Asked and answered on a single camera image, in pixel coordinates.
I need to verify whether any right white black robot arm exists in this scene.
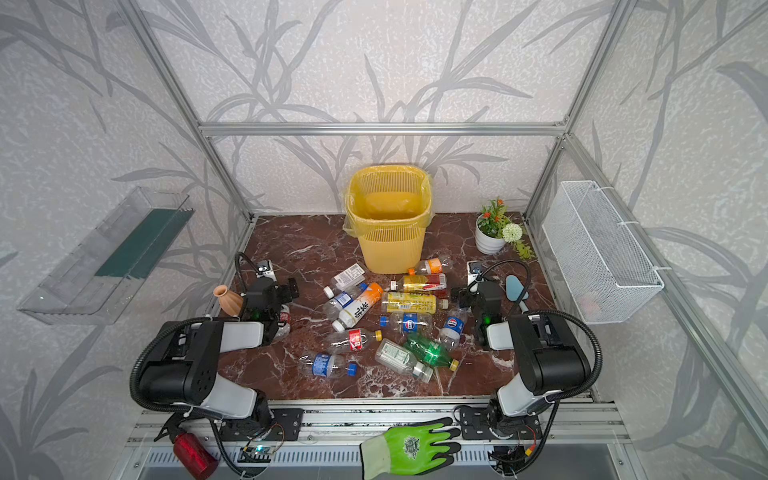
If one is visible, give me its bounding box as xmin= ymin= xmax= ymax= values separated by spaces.
xmin=451 ymin=260 xmax=603 ymax=443

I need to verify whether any Pepsi bottle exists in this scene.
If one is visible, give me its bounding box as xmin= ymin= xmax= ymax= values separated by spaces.
xmin=438 ymin=308 xmax=468 ymax=351
xmin=379 ymin=312 xmax=434 ymax=335

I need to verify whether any green circuit board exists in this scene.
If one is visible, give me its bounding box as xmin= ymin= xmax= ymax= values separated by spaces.
xmin=238 ymin=444 xmax=281 ymax=463

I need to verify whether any yellow label tea bottle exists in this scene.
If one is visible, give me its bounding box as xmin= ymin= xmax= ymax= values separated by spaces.
xmin=381 ymin=292 xmax=449 ymax=314

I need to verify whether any green plastic bottle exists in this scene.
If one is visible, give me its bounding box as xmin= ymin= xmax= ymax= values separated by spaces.
xmin=404 ymin=332 xmax=459 ymax=372

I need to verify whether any white wire mesh basket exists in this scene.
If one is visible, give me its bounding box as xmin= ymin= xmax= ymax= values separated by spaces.
xmin=542 ymin=180 xmax=664 ymax=325

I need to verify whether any teal garden trowel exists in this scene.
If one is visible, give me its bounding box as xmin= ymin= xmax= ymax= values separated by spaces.
xmin=505 ymin=275 xmax=529 ymax=312

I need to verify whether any clear acrylic wall shelf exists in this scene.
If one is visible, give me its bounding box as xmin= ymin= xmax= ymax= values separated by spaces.
xmin=17 ymin=187 xmax=194 ymax=326

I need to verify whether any green label clear bottle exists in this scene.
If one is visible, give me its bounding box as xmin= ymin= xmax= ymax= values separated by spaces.
xmin=375 ymin=339 xmax=433 ymax=383

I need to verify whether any blue label crushed bottle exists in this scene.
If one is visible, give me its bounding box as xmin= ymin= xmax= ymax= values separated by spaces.
xmin=299 ymin=352 xmax=359 ymax=379

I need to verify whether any yellow plastic waste bin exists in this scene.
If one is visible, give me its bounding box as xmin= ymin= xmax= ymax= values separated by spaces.
xmin=343 ymin=165 xmax=434 ymax=274

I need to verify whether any orange cap white label bottle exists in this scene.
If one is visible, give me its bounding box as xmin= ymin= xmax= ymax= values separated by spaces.
xmin=331 ymin=283 xmax=383 ymax=332

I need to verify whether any red spray bottle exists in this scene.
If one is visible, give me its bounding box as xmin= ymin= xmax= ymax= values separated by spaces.
xmin=154 ymin=413 xmax=219 ymax=480

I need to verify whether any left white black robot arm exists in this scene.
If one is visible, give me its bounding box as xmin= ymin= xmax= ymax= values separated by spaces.
xmin=129 ymin=252 xmax=300 ymax=440

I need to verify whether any potted artificial flower plant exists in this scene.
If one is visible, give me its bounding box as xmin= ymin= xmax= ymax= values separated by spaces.
xmin=475 ymin=198 xmax=536 ymax=261

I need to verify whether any small terracotta vase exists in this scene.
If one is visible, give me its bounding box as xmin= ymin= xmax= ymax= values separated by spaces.
xmin=213 ymin=285 xmax=245 ymax=317

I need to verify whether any red yellow label bottle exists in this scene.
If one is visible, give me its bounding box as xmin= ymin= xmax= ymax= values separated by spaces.
xmin=389 ymin=273 xmax=447 ymax=293

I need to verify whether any orange label clear bottle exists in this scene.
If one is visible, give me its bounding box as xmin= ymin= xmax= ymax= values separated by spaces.
xmin=408 ymin=255 xmax=454 ymax=275

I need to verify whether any green black work glove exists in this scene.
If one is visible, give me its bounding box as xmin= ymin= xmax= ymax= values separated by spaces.
xmin=359 ymin=417 xmax=461 ymax=480

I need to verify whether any white label small bottle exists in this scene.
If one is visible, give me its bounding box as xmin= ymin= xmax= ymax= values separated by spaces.
xmin=323 ymin=263 xmax=366 ymax=298

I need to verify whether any red label cola bottle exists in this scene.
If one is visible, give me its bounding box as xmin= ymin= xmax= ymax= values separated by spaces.
xmin=323 ymin=328 xmax=383 ymax=354

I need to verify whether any clear bottle blue cap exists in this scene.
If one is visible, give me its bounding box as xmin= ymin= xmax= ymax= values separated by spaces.
xmin=323 ymin=282 xmax=367 ymax=320

